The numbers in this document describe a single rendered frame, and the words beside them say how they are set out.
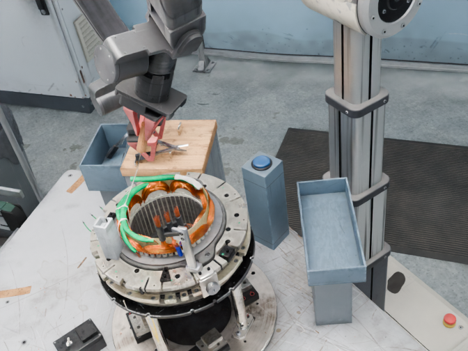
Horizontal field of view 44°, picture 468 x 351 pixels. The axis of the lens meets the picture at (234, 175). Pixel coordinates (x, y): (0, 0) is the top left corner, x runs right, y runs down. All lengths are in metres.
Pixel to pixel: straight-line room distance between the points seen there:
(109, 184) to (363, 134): 0.62
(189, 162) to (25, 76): 2.46
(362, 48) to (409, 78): 2.34
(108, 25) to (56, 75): 2.40
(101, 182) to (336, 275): 0.64
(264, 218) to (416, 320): 0.77
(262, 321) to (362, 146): 0.46
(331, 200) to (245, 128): 1.98
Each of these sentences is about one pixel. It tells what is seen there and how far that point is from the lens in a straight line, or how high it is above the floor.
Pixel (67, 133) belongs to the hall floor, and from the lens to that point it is 3.54.
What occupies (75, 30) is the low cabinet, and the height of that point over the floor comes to 0.50.
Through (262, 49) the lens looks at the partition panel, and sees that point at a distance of 3.58.
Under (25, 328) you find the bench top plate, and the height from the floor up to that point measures 0.78.
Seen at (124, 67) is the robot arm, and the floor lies 1.51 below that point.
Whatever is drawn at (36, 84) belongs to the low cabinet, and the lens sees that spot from 3.73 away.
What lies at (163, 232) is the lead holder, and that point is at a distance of 1.01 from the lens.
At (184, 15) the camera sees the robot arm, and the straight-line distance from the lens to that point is 0.80.
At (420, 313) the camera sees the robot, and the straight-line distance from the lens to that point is 2.05.
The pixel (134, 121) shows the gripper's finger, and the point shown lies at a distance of 0.99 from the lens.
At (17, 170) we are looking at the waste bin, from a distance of 2.81.
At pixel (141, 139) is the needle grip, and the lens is 1.03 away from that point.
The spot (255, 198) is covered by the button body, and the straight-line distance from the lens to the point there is 1.41.
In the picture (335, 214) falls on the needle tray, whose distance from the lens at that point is 1.26.
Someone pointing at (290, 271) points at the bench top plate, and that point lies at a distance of 1.47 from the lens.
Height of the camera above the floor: 1.92
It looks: 41 degrees down
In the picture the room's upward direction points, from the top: 10 degrees counter-clockwise
